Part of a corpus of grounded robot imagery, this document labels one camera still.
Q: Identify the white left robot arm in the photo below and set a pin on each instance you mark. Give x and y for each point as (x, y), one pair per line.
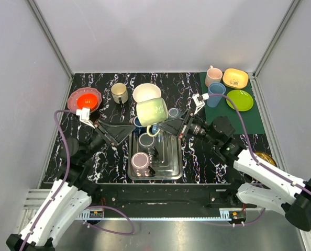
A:
(71, 193)

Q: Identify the white bowl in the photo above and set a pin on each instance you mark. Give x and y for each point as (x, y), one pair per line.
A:
(146, 91)

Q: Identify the dark grey mug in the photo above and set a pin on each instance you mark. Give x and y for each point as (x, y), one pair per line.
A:
(146, 143)

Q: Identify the yellow patterned dish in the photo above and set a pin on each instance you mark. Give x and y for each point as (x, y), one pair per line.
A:
(266, 157)

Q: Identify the pink cup with handle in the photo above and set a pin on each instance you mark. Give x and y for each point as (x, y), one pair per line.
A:
(213, 75)

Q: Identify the lime green plate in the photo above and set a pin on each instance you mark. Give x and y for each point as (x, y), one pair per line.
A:
(242, 99)

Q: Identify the pink plate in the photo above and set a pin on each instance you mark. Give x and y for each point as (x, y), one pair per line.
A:
(72, 100)

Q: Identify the light green mug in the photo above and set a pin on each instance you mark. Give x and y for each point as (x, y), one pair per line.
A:
(151, 112)

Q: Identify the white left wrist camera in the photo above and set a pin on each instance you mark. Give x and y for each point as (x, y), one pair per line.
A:
(84, 116)

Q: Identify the blue plastic tumbler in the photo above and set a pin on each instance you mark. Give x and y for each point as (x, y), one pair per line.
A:
(215, 88)

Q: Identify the light blue mug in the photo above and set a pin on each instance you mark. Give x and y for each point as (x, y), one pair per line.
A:
(155, 130)

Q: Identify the dark blue mug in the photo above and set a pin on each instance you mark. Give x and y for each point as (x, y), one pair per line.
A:
(136, 122)

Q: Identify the cream white mug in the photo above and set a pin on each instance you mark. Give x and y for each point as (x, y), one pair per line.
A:
(119, 93)

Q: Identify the pink purple mug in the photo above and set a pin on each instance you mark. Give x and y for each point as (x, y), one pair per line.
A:
(141, 165)

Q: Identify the orange bowl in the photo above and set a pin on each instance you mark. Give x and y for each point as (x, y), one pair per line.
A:
(87, 100)

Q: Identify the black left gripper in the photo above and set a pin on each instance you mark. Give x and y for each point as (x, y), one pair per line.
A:
(104, 134)

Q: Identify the yellow square bowl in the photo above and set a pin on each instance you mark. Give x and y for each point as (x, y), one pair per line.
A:
(234, 78)

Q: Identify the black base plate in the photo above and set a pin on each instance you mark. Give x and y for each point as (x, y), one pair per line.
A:
(168, 200)

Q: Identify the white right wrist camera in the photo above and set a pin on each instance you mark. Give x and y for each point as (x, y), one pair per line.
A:
(199, 101)

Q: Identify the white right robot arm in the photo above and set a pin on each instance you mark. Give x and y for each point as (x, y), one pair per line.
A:
(283, 193)

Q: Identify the metal tray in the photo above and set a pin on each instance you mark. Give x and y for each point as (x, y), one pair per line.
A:
(166, 160)

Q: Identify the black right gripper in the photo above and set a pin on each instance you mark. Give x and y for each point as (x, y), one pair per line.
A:
(173, 125)

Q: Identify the small grey blue cup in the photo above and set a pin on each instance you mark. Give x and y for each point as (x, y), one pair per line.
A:
(175, 114)

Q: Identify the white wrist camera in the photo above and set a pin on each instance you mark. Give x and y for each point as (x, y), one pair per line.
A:
(84, 116)
(199, 101)

